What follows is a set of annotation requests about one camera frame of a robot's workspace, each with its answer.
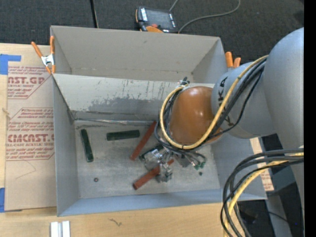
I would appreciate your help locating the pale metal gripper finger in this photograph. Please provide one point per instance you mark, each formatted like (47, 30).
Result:
(152, 158)
(166, 173)

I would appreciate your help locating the red-brown flat block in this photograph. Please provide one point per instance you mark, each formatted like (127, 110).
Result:
(143, 141)
(146, 179)

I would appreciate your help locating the dark green flat block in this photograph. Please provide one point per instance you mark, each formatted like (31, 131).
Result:
(87, 146)
(123, 135)

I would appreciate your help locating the grey metal bin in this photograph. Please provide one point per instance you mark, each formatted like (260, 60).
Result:
(116, 176)

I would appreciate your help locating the brown cardboard board, red print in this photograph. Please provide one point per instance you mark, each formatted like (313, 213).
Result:
(29, 176)

